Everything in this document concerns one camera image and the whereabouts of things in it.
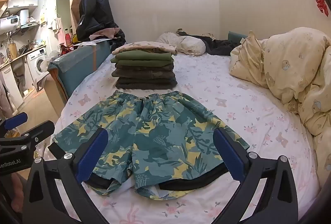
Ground beige bedside cabinet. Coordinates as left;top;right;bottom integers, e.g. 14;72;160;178
43;76;68;121

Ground person's left hand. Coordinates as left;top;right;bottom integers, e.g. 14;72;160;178
10;175;28;213

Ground stack of folded dark pants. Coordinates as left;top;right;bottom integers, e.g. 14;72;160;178
111;51;178;90

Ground pink printed folded cloth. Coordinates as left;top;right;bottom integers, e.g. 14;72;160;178
112;41;179;56

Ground cream bear-print duvet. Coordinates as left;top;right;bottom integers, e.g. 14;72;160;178
230;27;331;185

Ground white washing machine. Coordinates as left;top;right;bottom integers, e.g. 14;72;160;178
26;48;48;83

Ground teal padded bed board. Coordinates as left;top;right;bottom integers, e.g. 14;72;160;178
47;39;112;108

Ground dark clothing heap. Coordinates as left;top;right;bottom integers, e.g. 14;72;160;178
177;29;243;56

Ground white floral bed sheet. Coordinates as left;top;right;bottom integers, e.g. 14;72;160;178
43;54;322;224

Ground white wall cabinet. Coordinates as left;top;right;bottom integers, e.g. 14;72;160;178
7;0;39;9

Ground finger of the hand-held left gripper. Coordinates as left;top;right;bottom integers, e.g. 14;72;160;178
0;120;55;152
0;112;28;136

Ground white water heater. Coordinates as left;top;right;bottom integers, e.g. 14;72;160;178
0;16;20;34

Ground teal floral shorts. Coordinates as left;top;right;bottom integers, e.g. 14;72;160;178
48;91;250;200

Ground white cylindrical appliance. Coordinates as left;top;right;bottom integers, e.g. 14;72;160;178
19;9;29;26

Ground pink hanging towel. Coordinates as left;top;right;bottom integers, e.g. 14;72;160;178
55;17;65;45

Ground teal headboard cushion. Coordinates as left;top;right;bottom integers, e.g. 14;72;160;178
228;31;249;43

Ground white pillow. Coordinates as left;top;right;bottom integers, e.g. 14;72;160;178
156;32;206;56

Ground white papers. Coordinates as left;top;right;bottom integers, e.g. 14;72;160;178
75;38;113;47

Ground red paper wall decoration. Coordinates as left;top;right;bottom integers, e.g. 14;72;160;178
313;0;329;17

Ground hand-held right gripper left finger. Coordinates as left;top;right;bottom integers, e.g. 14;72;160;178
24;127;114;224

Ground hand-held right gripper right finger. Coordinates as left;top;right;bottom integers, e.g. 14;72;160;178
212;128;298;224

